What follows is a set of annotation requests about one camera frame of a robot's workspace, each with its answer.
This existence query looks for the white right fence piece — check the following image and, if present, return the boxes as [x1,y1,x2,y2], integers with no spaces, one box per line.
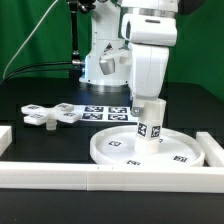
[196,132,224,168]

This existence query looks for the white cross-shaped table base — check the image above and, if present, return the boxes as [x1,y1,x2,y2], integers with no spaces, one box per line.
[21,103,81,131]

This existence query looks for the black camera stand pole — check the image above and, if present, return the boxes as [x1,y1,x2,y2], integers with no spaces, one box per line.
[66,0,96,79]

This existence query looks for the white front fence rail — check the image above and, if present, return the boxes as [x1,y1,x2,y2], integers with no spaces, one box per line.
[0,162,224,193]

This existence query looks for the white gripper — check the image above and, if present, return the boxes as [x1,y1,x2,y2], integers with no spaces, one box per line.
[129,43,169,117]

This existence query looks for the white fence piece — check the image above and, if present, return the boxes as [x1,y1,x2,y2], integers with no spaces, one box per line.
[196,132,224,168]
[0,126,12,156]

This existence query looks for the black cable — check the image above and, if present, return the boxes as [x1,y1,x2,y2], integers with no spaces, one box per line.
[0,60,75,85]

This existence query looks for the white round table top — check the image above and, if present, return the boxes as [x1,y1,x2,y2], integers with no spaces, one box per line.
[90,125,205,169]

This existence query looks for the grey cable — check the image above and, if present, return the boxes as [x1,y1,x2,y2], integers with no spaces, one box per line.
[2,0,60,80]

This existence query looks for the white left fence piece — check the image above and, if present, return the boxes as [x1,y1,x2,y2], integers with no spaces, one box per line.
[0,126,12,156]

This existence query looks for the white marker sheet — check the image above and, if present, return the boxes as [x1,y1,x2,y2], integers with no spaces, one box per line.
[74,105,137,123]

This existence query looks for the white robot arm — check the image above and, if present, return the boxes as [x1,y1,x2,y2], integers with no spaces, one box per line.
[80,0,206,117]

